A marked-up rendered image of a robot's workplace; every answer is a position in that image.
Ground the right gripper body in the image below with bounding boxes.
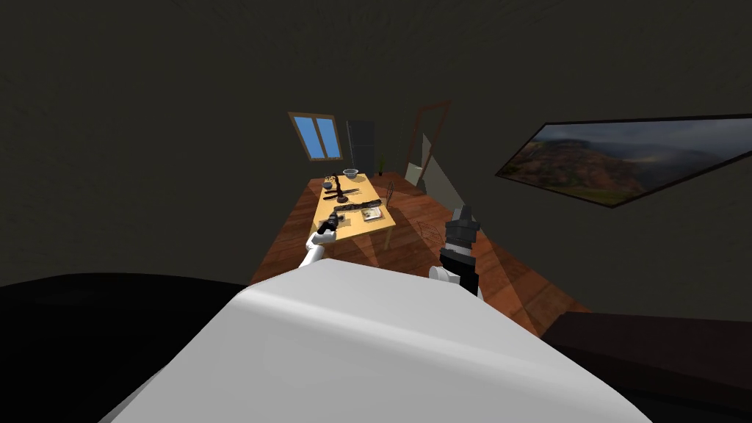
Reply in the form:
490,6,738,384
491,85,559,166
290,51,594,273
444,203,482,237

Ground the yellow wooden table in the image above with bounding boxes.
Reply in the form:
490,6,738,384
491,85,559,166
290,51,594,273
311,172,397,251

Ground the dark grey refrigerator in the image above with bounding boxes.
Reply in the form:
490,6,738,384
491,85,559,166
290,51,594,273
345,120,377,178

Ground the brown framed door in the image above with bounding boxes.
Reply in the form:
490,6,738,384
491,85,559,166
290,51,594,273
402,101,453,188

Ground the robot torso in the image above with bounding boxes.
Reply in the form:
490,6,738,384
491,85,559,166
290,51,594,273
98,257,654,423

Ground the blue window with wooden frame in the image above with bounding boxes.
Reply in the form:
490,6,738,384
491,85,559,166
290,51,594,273
287,111,344,162

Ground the landscape picture in dark frame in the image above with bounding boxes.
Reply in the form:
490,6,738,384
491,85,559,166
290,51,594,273
494,114,752,209

